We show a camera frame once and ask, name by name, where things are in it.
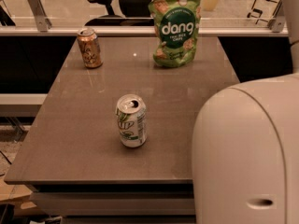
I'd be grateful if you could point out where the green dang rice chip bag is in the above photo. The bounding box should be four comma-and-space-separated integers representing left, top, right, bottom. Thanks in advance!
149, 0, 201, 68

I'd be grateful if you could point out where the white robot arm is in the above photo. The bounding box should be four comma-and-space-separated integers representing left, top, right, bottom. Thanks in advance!
192, 71, 299, 224

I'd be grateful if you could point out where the orange La Croix can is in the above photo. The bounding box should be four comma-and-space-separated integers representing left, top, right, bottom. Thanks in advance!
77, 28, 102, 68

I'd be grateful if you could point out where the white green 7up can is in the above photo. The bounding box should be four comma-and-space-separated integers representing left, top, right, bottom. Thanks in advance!
116, 94, 147, 147

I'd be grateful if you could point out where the yellow black rolling cart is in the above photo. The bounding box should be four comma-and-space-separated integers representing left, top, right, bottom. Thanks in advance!
247, 0, 281, 24

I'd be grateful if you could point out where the black office chair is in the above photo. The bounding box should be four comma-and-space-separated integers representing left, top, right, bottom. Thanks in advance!
86, 0, 154, 28

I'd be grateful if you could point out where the cardboard piece on floor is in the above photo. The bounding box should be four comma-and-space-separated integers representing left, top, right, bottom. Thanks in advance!
0, 178, 38, 216

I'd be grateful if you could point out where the right metal rail bracket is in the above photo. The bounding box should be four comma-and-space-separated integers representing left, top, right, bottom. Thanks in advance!
268, 1, 286, 33

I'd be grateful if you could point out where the metal rail bracket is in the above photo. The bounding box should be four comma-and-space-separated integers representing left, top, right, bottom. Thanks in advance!
268, 1, 286, 33
27, 0, 52, 32

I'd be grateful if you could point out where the left metal rail bracket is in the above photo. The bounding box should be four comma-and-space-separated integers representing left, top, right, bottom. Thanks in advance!
27, 0, 52, 32

